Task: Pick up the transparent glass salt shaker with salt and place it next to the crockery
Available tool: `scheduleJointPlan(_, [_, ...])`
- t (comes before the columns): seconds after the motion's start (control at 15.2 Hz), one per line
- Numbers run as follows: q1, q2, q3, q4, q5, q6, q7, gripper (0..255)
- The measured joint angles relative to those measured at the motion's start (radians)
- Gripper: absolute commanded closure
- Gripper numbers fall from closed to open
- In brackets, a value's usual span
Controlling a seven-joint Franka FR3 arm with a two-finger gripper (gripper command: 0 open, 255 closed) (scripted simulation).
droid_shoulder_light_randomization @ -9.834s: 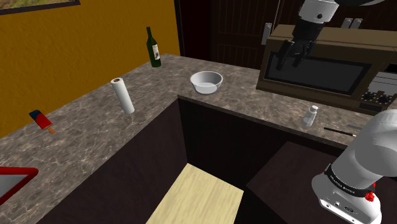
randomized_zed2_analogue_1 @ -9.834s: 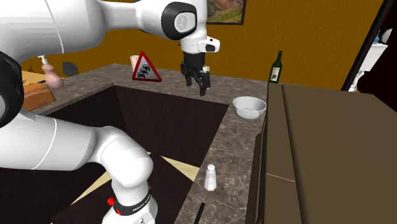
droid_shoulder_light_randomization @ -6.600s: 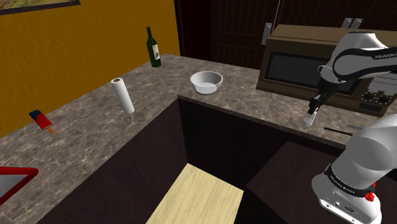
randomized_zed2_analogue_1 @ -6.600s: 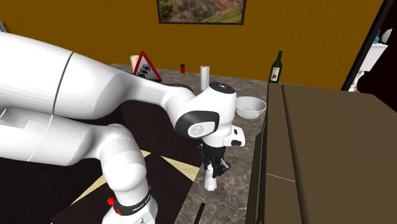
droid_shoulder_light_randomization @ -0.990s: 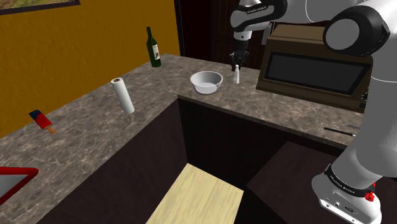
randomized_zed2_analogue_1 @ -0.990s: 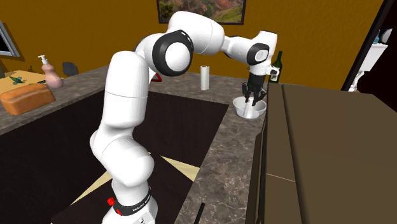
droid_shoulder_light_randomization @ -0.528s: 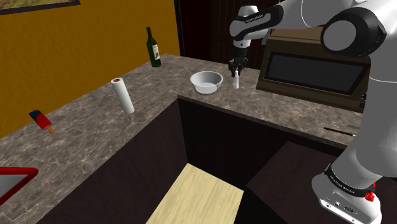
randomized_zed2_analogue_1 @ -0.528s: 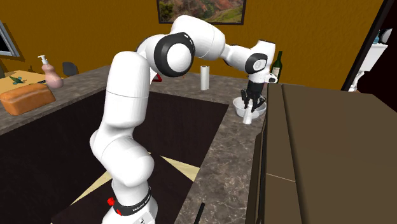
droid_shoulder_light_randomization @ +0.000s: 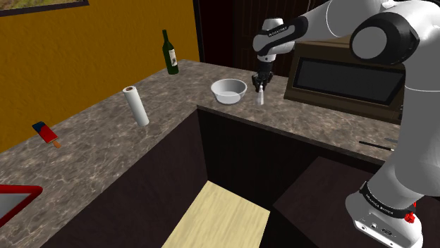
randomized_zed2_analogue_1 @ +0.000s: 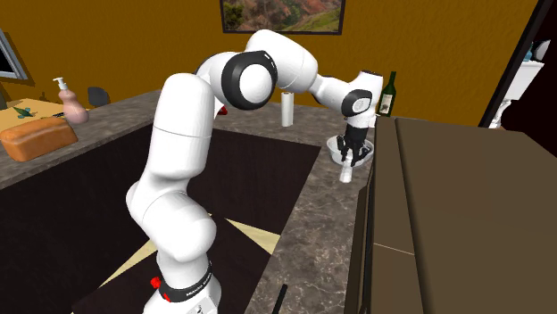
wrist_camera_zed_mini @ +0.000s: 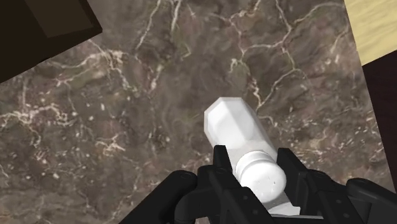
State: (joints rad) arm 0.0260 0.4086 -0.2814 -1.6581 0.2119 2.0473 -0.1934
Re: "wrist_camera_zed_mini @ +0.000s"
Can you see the white salt shaker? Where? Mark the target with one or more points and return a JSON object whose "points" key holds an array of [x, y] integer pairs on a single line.
{"points": [[238, 139]]}

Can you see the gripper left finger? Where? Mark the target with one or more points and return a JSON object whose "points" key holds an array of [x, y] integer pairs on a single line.
{"points": [[214, 189]]}

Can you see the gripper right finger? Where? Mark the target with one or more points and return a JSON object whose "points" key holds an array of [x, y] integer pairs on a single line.
{"points": [[325, 195]]}

